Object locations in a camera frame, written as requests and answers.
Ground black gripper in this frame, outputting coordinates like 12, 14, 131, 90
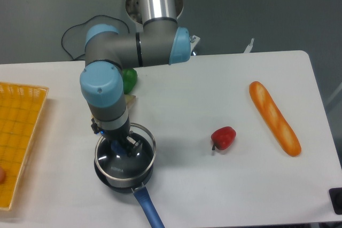
91, 117, 142, 157

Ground glass pot lid blue knob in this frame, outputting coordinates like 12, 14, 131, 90
94, 123, 156, 187

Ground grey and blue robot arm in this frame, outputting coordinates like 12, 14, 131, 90
80, 0, 191, 155

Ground dark blue saucepan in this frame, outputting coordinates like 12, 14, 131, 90
94, 162, 165, 227

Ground wrapped brown bread slice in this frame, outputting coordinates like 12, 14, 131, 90
125, 95, 136, 109

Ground green bell pepper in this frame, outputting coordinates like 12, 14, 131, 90
122, 68, 138, 95

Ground red bell pepper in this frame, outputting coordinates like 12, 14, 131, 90
211, 127, 237, 151

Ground yellow woven basket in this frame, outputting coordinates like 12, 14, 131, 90
1, 82, 49, 211

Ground orange baguette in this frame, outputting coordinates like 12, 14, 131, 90
249, 81, 301, 157

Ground black device at table corner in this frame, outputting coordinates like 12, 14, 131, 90
329, 187, 342, 215

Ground black cable on floor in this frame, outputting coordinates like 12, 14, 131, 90
61, 14, 130, 61

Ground white table clamp bracket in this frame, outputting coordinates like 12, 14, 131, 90
244, 38, 254, 53

